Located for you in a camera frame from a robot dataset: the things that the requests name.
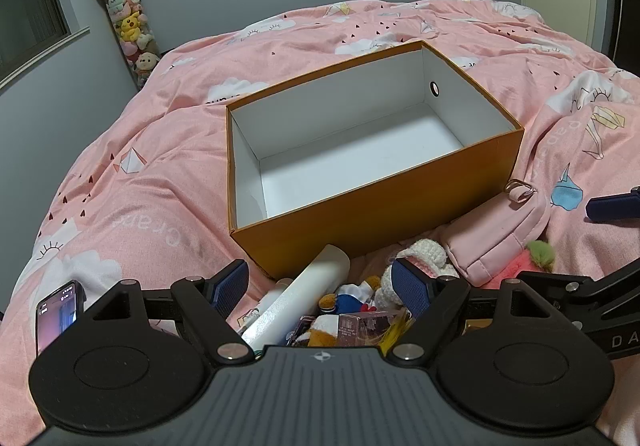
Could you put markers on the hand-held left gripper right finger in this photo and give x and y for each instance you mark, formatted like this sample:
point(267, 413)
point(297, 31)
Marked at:
point(410, 288)

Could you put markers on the white crochet plush toy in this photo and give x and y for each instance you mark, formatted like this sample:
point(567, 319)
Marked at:
point(430, 253)

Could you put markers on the orange cardboard box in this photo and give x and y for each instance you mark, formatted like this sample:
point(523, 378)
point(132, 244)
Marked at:
point(380, 226)

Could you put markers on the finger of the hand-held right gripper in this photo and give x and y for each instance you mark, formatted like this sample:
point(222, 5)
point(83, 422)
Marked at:
point(612, 207)
point(600, 292)

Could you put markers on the small purple box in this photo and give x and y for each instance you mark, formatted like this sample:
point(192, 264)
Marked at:
point(365, 326)

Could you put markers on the pink strawberry plush toy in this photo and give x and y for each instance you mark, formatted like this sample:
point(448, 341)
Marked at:
point(537, 253)

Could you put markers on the duck plush toy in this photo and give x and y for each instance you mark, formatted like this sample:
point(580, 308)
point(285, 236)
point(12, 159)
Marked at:
point(350, 298)

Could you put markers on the clear tube of plush toys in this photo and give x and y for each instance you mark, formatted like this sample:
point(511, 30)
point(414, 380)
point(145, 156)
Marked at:
point(130, 26)

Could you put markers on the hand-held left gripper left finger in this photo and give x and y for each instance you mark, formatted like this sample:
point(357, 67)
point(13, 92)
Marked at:
point(230, 288)

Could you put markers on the window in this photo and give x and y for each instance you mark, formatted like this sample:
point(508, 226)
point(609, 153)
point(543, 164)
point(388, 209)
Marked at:
point(30, 1)

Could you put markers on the pink pouch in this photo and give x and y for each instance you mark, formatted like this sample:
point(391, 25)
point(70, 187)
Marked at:
point(495, 236)

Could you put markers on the pink printed blanket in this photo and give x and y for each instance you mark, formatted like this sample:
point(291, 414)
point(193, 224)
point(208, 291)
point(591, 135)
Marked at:
point(150, 126)

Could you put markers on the yellow fringed item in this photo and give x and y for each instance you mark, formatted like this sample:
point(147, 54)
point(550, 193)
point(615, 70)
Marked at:
point(395, 333)

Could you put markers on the white cylindrical tube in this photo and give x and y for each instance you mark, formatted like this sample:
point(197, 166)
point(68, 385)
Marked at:
point(310, 286)

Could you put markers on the smartphone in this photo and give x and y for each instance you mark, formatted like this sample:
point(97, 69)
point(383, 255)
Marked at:
point(57, 316)

